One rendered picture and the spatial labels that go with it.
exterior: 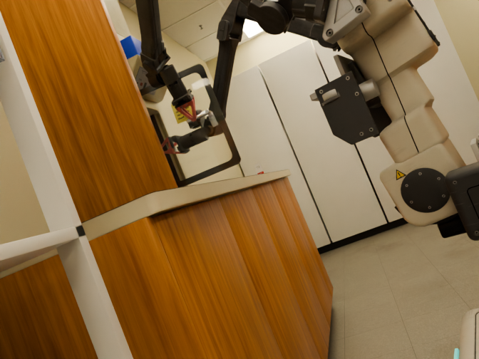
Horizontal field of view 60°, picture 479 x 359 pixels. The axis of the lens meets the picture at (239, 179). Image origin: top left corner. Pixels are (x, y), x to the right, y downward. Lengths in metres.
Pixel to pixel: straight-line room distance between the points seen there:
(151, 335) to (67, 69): 1.10
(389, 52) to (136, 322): 0.81
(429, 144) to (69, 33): 1.28
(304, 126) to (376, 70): 3.51
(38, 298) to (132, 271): 0.23
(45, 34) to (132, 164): 0.59
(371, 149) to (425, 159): 3.52
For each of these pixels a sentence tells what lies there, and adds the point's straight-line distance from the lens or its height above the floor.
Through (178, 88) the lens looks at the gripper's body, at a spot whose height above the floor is 1.30.
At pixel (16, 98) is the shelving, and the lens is 0.75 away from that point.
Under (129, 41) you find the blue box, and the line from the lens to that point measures 1.70.
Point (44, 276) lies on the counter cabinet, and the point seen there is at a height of 0.87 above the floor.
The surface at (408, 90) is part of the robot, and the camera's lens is 1.06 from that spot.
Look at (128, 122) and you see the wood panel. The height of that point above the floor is 1.27.
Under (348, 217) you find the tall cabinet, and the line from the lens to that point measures 4.56.
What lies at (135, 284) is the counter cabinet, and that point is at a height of 0.79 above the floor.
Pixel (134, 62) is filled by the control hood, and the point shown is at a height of 1.49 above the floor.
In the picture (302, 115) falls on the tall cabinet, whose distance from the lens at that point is 4.56.
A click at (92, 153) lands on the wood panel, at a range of 1.60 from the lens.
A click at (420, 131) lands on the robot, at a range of 1.02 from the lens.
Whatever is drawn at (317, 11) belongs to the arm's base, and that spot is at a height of 1.16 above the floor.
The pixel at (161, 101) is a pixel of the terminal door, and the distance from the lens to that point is 1.59.
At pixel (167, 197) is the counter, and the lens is 0.85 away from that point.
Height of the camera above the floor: 0.86
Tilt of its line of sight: 3 degrees up
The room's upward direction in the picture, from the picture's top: 22 degrees counter-clockwise
